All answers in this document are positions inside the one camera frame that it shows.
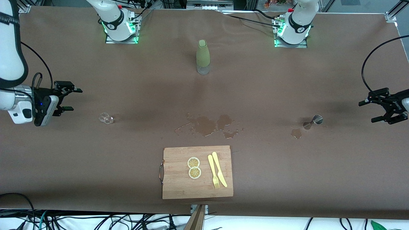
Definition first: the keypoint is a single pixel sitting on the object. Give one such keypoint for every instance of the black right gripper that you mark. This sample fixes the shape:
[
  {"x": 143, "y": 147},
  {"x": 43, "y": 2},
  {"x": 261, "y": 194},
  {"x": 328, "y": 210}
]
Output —
[{"x": 48, "y": 92}]

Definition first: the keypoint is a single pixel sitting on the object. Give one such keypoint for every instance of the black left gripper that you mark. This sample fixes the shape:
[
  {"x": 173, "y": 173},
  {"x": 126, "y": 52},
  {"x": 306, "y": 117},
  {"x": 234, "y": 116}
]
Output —
[{"x": 391, "y": 105}]

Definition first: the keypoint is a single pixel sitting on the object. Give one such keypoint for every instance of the clear glass beaker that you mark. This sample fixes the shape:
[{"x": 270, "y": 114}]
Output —
[{"x": 107, "y": 119}]

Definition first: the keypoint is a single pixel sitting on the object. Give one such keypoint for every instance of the steel jigger measuring cup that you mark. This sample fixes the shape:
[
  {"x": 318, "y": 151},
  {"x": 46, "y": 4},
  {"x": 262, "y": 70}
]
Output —
[{"x": 317, "y": 119}]

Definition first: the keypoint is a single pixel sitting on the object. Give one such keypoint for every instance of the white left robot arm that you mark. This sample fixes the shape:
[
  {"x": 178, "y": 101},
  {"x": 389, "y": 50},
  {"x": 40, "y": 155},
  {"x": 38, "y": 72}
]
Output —
[{"x": 298, "y": 25}]

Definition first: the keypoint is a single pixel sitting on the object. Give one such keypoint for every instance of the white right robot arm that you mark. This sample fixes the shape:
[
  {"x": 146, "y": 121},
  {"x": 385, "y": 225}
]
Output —
[{"x": 9, "y": 48}]

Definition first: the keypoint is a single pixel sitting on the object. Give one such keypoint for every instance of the brown table cover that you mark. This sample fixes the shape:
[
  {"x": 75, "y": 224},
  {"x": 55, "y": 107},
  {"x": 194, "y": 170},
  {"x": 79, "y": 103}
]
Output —
[{"x": 96, "y": 166}]

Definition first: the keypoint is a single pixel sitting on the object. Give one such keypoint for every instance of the small spilled liquid puddle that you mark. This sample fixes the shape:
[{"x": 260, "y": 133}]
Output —
[{"x": 296, "y": 133}]

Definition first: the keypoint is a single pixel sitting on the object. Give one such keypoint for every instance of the green plastic object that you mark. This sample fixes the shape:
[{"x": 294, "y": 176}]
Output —
[{"x": 378, "y": 226}]

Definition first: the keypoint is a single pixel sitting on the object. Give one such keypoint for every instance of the wooden cutting board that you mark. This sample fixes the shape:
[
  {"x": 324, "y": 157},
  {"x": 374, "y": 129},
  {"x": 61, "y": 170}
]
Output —
[{"x": 179, "y": 185}]

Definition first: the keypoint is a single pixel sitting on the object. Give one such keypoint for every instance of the lemon slice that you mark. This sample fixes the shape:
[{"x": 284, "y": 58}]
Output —
[
  {"x": 193, "y": 162},
  {"x": 195, "y": 173}
]

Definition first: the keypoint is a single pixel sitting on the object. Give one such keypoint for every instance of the green bottle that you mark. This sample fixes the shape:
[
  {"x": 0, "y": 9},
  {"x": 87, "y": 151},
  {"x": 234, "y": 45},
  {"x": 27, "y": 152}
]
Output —
[{"x": 203, "y": 56}]

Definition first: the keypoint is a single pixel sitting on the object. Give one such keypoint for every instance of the yellow plastic fork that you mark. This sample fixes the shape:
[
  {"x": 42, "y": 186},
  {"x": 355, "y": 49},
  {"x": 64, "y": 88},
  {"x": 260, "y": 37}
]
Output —
[{"x": 211, "y": 166}]

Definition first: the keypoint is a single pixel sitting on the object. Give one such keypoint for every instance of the yellow plastic knife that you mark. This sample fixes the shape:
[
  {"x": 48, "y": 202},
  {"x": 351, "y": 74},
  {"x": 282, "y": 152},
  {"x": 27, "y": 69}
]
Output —
[{"x": 219, "y": 169}]

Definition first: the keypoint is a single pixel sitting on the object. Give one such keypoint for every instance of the grey metal rack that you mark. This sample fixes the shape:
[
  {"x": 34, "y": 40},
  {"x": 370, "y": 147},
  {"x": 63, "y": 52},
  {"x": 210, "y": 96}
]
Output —
[{"x": 209, "y": 3}]

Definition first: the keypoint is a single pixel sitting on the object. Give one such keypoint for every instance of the wooden beam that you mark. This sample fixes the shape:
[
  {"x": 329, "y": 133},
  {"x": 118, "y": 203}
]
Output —
[{"x": 197, "y": 220}]

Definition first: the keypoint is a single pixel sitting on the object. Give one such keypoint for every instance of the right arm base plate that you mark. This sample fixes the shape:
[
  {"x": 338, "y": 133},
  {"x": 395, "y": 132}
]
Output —
[{"x": 121, "y": 42}]

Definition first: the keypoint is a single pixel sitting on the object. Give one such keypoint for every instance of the aluminium frame corner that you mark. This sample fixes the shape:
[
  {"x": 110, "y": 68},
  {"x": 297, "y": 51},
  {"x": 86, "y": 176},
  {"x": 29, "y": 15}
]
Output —
[
  {"x": 394, "y": 12},
  {"x": 25, "y": 8}
]

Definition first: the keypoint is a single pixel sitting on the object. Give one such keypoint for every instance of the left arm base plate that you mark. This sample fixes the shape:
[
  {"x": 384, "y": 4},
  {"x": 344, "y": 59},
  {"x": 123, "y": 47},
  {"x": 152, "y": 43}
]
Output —
[{"x": 290, "y": 46}]

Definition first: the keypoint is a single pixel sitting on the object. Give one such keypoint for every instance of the small metal bracket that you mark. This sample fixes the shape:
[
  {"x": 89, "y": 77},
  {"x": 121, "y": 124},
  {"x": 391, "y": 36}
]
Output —
[{"x": 192, "y": 208}]

